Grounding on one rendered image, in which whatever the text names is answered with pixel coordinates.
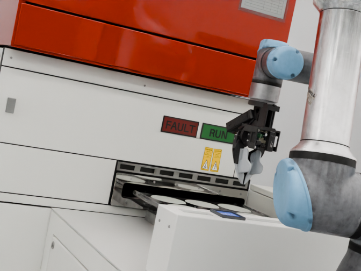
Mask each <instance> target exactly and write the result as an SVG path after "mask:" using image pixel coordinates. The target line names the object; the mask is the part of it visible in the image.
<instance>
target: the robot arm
mask: <svg viewBox="0 0 361 271"><path fill-rule="evenodd" d="M313 5H314V6H315V8H316V9H317V10H318V12H319V13H320V15H319V22H318V27H317V34H316V41H315V47H314V53H310V52H305V51H301V50H297V49H296V48H294V47H291V46H289V45H288V44H287V43H285V42H282V41H278V40H272V39H263V40H262V41H261V42H260V45H259V49H258V51H257V59H256V63H255V69H254V74H253V77H252V83H251V86H250V91H249V96H248V97H249V98H250V99H249V101H248V104H249V105H253V106H254V109H250V110H248V111H246V112H245V113H243V114H241V115H239V116H238V117H236V118H234V119H232V120H231V121H229V122H227V123H226V129H227V132H230V133H232V134H237V135H235V139H234V142H233V146H232V153H233V160H234V164H235V170H236V173H237V177H238V179H239V182H240V183H241V184H246V183H247V182H248V181H249V180H250V178H251V177H252V175H253V174H260V173H262V171H263V165H262V164H261V162H260V159H261V157H262V156H263V154H264V152H265V151H268V152H272V151H274V152H277V147H278V142H279V137H280V132H281V131H276V129H273V128H272V126H273V121H274V118H275V113H276V112H279V110H280V107H279V106H277V105H275V103H278V100H279V95H280V90H281V86H282V83H283V80H287V81H292V82H297V83H302V84H307V85H309V86H308V93H307V99H306V106H305V113H304V120H303V125H302V131H301V138H300V142H299V143H298V144H297V145H296V146H294V147H293V148H292V149H290V153H289V157H288V158H285V159H282V160H280V162H279V163H278V165H277V168H276V173H275V176H274V181H273V203H274V207H275V212H276V215H277V217H278V219H279V221H280V222H281V223H282V224H284V225H285V226H288V227H292V228H295V229H300V230H302V231H304V232H308V231H309V232H316V233H322V234H328V235H332V236H338V237H344V238H350V240H349V245H348V249H347V252H346V254H345V256H344V257H343V259H342V261H341V262H340V264H339V266H338V267H337V269H336V271H361V173H358V172H355V170H356V163H357V159H356V158H355V157H354V155H353V154H352V153H351V152H350V149H349V148H350V141H351V134H352V126H353V119H354V115H355V107H356V100H357V92H358V85H359V79H360V71H361V0H313ZM276 137H278V138H277V143H276V146H275V147H274V143H275V138H276ZM247 146H248V148H252V149H254V150H252V151H250V152H249V151H248V149H247V148H245V147H247Z"/></svg>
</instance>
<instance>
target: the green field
mask: <svg viewBox="0 0 361 271"><path fill-rule="evenodd" d="M201 137H202V138H207V139H213V140H219V141H225V142H231V143H233V139H234V134H232V133H230V132H227V129H226V128H222V127H217V126H211V125H205V124H204V127H203V132H202V136H201Z"/></svg>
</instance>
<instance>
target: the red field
mask: <svg viewBox="0 0 361 271"><path fill-rule="evenodd" d="M197 127H198V123H194V122H189V121H185V120H180V119H174V118H168V117H165V119H164V124H163V129H162V131H168V132H174V133H180V134H186V135H190V136H196V131H197Z"/></svg>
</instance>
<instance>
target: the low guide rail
mask: <svg viewBox="0 0 361 271"><path fill-rule="evenodd" d="M156 214H157V213H156V212H155V211H153V210H146V215H145V220H146V221H148V222H149V223H151V224H152V225H155V219H156Z"/></svg>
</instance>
